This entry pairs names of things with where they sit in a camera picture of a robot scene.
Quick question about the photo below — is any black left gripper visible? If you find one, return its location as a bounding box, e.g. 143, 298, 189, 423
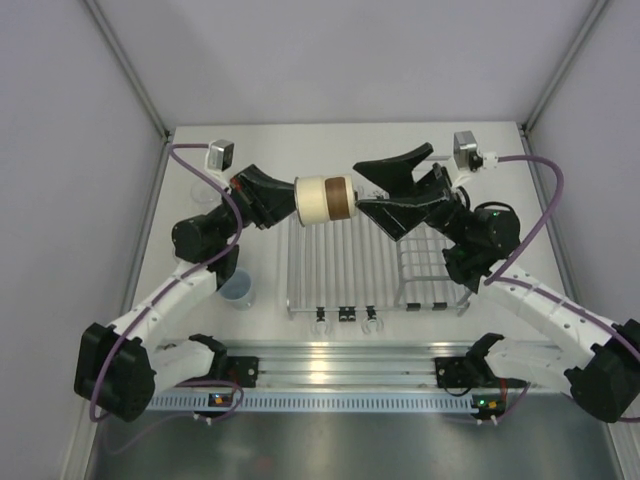
208, 165, 315, 244

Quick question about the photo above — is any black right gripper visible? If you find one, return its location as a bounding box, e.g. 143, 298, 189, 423
354, 144, 471, 248

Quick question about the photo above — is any cream steel cup brown band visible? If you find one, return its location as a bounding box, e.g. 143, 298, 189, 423
294, 175, 357, 227

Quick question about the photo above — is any clear plastic tumbler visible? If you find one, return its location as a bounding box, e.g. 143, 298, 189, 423
190, 180, 221, 208

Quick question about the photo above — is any light blue ceramic mug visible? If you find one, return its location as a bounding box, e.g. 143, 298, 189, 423
218, 267, 255, 311

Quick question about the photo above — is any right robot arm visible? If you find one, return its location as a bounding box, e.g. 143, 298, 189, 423
353, 143, 639, 423

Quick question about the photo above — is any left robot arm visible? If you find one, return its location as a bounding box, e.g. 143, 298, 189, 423
74, 165, 296, 422

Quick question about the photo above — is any silver flat dish rack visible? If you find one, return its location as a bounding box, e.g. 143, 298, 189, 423
286, 214, 399, 339

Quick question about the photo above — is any silver upright plate rack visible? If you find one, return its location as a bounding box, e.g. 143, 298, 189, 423
393, 223, 471, 316

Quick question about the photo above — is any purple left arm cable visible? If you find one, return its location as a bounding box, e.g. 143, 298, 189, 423
87, 142, 246, 424

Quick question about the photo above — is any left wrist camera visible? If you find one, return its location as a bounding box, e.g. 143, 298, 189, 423
205, 139, 235, 179

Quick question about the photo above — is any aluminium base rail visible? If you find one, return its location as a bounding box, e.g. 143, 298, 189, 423
149, 339, 571, 394

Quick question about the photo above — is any perforated cable tray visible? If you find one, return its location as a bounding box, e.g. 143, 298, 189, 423
147, 390, 478, 414

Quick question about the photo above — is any aluminium frame post left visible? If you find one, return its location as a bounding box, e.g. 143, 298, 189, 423
82, 0, 174, 144

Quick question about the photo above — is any aluminium frame post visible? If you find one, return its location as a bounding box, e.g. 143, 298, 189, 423
519, 0, 613, 139
82, 0, 174, 144

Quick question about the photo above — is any aluminium frame post right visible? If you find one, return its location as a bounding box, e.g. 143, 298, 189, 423
519, 0, 613, 139

